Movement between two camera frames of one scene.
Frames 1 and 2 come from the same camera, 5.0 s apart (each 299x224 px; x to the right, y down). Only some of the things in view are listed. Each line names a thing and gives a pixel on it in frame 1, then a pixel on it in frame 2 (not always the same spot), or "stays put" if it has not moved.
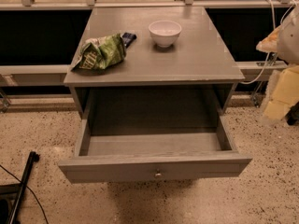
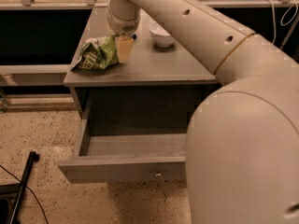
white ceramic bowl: (164, 33) stays put
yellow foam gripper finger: (282, 92) -> (124, 23)
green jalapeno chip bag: (100, 53) stays put
